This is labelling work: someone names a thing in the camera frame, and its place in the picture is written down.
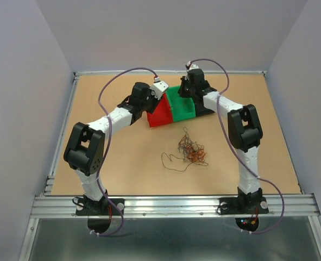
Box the black wire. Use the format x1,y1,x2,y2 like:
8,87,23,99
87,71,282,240
161,152,190,173

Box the orange grey black wires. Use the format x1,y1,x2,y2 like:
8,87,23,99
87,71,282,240
176,127,209,167

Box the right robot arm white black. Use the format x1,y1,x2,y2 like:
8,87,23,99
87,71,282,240
178,65,263,215

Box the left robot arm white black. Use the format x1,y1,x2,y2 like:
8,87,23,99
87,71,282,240
64,80,169,215

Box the green plastic bin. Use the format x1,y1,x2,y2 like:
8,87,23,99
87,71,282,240
166,86,196,122

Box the red plastic bin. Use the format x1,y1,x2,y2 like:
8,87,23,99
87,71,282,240
147,94,173,127

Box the black plastic bin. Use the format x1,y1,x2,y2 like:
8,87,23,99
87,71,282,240
192,95,215,117

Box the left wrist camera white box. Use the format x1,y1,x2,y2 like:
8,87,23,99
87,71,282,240
150,77,169,100

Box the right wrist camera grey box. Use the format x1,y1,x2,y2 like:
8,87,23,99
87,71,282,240
185,61,199,72

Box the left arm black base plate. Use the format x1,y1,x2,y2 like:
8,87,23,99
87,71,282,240
72,197,120,216

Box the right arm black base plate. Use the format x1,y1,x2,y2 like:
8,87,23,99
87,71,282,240
216,197,269,216

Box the aluminium table edge frame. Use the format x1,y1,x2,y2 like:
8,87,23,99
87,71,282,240
18,71,267,261

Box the aluminium mounting rail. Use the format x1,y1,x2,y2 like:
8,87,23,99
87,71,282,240
30,194,320,219

